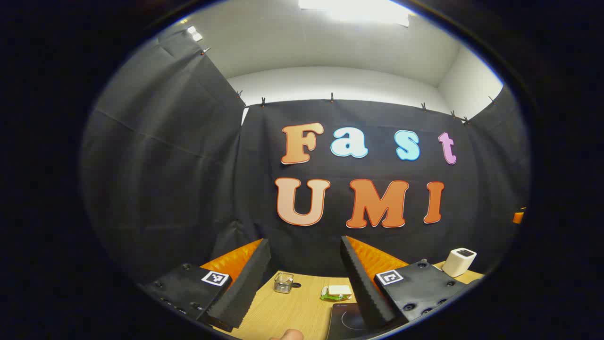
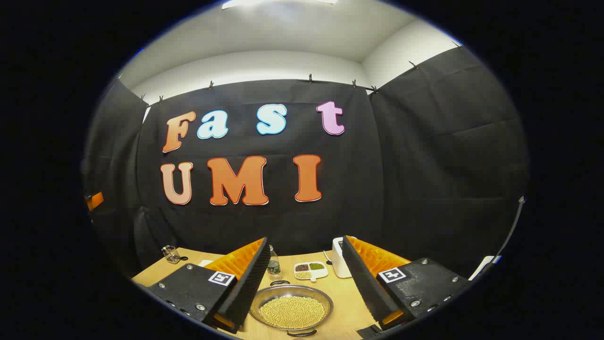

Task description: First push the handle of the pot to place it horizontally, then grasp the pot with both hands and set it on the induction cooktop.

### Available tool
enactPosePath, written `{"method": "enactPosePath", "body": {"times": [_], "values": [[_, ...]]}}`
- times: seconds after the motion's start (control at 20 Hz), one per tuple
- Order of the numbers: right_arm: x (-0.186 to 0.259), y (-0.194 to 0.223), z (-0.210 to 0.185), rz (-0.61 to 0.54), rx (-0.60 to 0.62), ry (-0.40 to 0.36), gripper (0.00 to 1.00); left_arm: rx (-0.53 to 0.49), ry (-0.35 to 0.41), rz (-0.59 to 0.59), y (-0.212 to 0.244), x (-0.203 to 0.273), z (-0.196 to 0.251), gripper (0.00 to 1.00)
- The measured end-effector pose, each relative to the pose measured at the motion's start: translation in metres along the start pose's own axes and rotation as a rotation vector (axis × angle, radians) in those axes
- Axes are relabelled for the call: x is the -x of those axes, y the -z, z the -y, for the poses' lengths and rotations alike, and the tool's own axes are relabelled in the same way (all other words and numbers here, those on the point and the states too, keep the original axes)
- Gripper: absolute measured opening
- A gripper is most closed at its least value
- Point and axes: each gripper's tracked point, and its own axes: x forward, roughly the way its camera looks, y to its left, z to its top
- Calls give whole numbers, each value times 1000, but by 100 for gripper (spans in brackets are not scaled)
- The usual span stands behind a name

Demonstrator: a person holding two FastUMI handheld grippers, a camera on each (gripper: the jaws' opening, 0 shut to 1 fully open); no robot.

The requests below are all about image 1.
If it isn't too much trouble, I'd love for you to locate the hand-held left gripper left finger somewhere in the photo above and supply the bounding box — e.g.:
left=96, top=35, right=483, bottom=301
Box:
left=137, top=238, right=273, bottom=333

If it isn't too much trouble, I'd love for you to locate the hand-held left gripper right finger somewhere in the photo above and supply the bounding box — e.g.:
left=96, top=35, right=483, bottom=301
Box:
left=340, top=235, right=469, bottom=333

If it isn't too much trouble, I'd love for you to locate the black induction cooktop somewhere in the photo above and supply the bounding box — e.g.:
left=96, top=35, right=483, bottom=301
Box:
left=326, top=302, right=378, bottom=340

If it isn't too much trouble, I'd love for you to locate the sandwich with lettuce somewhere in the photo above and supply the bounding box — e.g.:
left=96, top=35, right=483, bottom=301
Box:
left=320, top=285, right=353, bottom=302

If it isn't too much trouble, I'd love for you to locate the small glass holder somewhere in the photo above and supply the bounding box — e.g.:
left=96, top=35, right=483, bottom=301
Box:
left=274, top=272, right=294, bottom=294

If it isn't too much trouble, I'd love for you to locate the white toaster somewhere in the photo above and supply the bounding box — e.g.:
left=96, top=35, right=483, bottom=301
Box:
left=442, top=248, right=477, bottom=278

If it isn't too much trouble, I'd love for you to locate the row of black cloth clips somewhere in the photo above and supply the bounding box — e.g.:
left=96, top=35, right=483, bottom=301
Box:
left=201, top=47, right=496, bottom=126

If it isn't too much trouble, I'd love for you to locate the ceiling light panel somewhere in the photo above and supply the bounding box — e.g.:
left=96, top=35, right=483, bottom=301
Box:
left=298, top=0, right=410, bottom=26

